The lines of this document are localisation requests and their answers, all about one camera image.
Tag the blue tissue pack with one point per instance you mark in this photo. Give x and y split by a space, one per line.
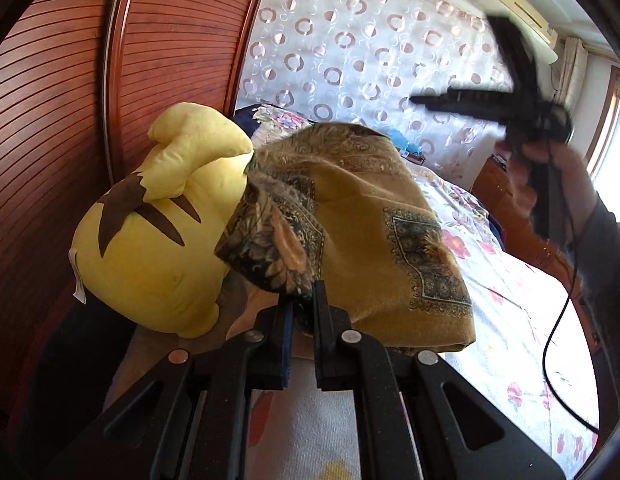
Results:
407 147

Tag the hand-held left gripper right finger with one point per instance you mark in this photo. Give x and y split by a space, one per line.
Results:
322 330

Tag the golden patterned garment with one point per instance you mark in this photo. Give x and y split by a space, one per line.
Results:
360 240

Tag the floral bed sheet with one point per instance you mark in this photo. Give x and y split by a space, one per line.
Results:
510 320

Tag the wooden headboard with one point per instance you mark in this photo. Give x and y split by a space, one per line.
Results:
90 85

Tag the wall air conditioner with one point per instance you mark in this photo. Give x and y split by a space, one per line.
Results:
520 2

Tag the floral window curtain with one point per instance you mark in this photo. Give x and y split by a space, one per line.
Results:
574 75

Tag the yellow plush toy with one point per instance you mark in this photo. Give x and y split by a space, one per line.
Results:
150 250

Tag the low wooden cabinet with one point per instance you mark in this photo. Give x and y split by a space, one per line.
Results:
500 210

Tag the circle-patterned sheer curtain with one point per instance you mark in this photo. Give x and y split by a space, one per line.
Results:
370 35

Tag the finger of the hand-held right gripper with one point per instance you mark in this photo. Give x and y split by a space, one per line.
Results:
460 102
512 55

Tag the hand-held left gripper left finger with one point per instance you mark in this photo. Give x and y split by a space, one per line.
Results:
286 355

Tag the navy bed blanket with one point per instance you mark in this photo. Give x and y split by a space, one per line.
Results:
242 117

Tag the wooden-framed window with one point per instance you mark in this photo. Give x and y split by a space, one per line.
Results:
612 135

